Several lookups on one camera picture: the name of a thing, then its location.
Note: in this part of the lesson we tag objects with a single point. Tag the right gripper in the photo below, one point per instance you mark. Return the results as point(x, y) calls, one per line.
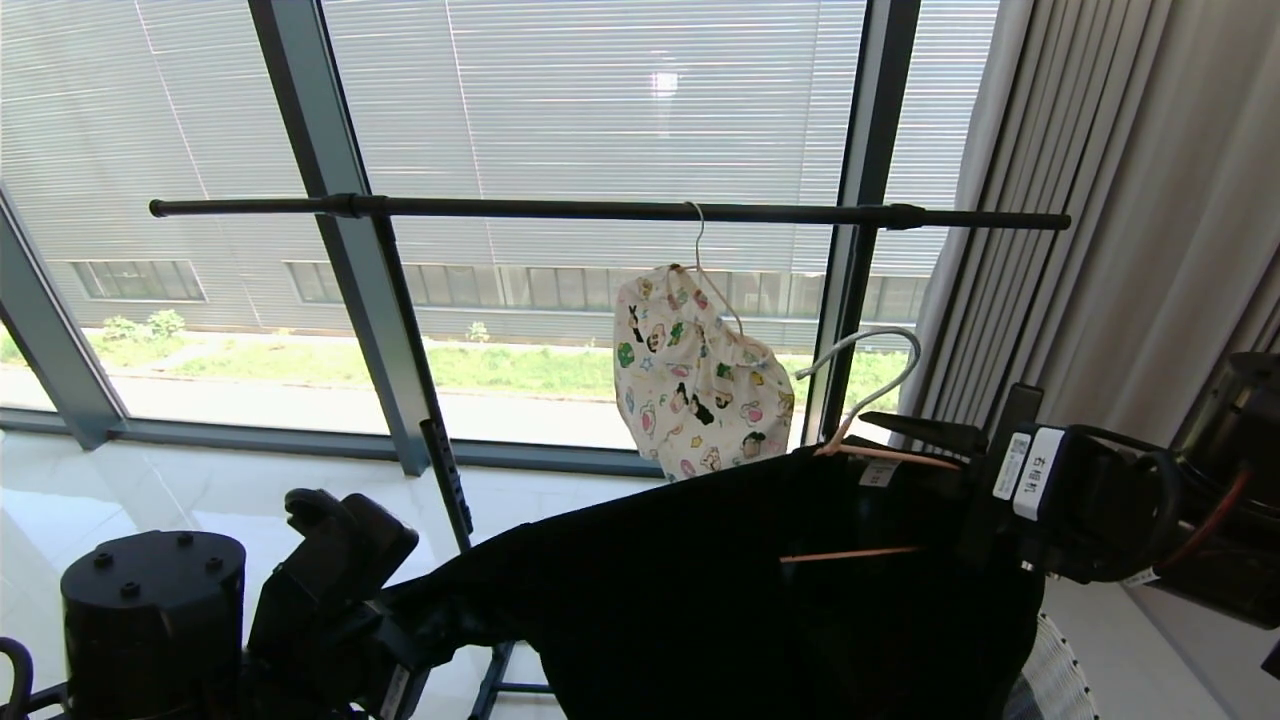
point(985, 530)

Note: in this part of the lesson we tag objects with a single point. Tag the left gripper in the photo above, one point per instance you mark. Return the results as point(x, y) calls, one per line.
point(320, 630)

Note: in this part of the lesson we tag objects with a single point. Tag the pink clothes hanger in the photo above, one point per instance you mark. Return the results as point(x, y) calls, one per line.
point(885, 332)
point(700, 235)

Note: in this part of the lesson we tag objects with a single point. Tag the cream printed garment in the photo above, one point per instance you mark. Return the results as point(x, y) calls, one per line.
point(700, 400)

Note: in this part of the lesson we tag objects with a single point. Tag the black garment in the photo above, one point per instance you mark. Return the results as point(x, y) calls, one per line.
point(700, 600)

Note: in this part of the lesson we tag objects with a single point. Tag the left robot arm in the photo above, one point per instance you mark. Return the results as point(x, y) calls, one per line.
point(150, 620)

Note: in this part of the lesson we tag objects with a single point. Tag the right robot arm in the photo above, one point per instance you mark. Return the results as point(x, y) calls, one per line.
point(1230, 480)

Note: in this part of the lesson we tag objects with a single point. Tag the white laundry basket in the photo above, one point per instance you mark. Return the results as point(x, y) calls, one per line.
point(1050, 680)

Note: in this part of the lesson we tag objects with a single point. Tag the black clothes rack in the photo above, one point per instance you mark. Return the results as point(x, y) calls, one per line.
point(600, 210)

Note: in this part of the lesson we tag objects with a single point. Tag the beige curtain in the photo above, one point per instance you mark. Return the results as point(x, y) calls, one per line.
point(1150, 200)

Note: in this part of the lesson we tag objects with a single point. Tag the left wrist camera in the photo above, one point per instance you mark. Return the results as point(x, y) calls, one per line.
point(395, 690)

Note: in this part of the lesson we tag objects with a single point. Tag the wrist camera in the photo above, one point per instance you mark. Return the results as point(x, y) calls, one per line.
point(395, 690)
point(1040, 470)

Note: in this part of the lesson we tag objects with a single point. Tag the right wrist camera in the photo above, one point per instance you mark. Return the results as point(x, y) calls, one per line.
point(1040, 470)

